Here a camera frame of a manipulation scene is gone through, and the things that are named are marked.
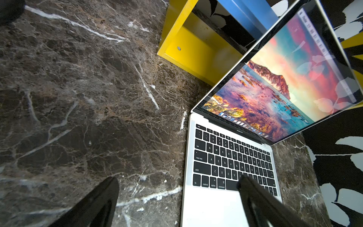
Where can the yellow shelf with blue board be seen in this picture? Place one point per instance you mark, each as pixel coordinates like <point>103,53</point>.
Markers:
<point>205,38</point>

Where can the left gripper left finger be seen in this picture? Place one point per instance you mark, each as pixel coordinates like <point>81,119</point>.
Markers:
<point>96,209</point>

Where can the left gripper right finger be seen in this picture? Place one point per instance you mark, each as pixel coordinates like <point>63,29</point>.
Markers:
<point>262,209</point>

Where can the black round microphone stand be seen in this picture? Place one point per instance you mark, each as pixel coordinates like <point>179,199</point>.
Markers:
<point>11,10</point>

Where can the silver laptop computer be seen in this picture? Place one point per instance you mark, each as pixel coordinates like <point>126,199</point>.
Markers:
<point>294,77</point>

